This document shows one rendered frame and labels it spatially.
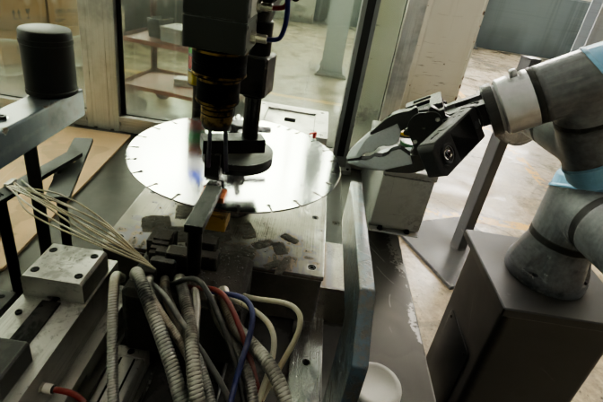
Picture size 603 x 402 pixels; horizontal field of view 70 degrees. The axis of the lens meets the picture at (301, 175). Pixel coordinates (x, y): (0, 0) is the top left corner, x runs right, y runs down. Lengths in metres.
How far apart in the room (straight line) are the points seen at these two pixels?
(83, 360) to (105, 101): 0.80
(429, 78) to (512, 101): 3.35
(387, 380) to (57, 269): 0.43
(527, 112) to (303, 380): 0.44
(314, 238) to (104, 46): 0.76
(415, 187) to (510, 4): 9.48
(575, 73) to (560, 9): 10.09
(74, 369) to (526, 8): 10.21
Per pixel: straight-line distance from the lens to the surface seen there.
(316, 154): 0.72
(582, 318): 0.94
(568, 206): 0.88
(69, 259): 0.58
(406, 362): 0.69
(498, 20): 10.25
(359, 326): 0.39
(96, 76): 1.24
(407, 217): 0.92
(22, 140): 0.55
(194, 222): 0.47
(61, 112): 0.61
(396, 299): 0.78
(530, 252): 0.94
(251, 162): 0.64
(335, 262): 0.70
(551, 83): 0.60
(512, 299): 0.90
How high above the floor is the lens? 1.25
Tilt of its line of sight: 27 degrees down
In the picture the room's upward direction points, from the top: 9 degrees clockwise
